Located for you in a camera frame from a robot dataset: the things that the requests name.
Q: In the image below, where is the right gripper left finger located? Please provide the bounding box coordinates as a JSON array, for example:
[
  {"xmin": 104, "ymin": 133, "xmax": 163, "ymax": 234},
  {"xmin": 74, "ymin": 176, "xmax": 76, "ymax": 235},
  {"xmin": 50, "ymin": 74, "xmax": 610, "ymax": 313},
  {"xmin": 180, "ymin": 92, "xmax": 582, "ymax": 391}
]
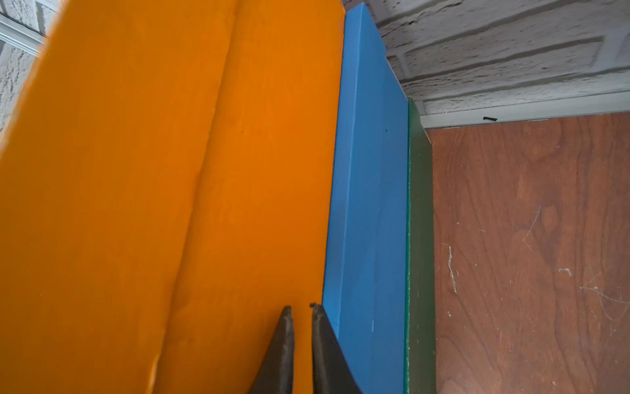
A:
[{"xmin": 248, "ymin": 306, "xmax": 295, "ymax": 394}]

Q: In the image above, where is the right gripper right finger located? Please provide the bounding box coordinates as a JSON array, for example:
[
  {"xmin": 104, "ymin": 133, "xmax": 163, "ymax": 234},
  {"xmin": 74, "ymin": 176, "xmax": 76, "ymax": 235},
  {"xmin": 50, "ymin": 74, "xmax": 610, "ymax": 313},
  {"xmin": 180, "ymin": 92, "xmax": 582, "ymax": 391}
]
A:
[{"xmin": 310, "ymin": 303, "xmax": 362, "ymax": 394}]

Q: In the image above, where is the blue shoebox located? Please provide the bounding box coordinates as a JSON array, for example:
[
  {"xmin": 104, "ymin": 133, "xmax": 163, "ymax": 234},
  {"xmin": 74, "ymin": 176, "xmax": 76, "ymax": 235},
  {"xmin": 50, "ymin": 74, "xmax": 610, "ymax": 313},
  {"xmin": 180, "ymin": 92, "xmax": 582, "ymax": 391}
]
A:
[{"xmin": 323, "ymin": 5, "xmax": 409, "ymax": 393}]

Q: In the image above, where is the orange shoebox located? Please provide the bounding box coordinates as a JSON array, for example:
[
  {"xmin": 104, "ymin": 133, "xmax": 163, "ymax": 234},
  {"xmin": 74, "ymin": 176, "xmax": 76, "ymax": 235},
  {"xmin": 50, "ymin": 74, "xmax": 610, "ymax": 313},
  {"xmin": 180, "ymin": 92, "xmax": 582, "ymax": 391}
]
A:
[{"xmin": 1, "ymin": 1, "xmax": 346, "ymax": 393}]

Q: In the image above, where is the green shoebox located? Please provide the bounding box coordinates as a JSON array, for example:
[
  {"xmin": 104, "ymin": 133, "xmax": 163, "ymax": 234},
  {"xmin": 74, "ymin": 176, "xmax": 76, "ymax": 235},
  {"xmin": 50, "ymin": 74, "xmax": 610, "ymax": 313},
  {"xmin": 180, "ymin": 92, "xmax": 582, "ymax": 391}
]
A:
[{"xmin": 404, "ymin": 100, "xmax": 436, "ymax": 393}]

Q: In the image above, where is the left corner aluminium profile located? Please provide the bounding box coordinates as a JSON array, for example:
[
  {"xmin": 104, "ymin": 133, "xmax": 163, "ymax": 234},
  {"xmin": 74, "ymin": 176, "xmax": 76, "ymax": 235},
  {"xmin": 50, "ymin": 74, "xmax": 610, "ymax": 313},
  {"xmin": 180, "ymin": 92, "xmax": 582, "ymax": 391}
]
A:
[{"xmin": 0, "ymin": 14, "xmax": 45, "ymax": 57}]

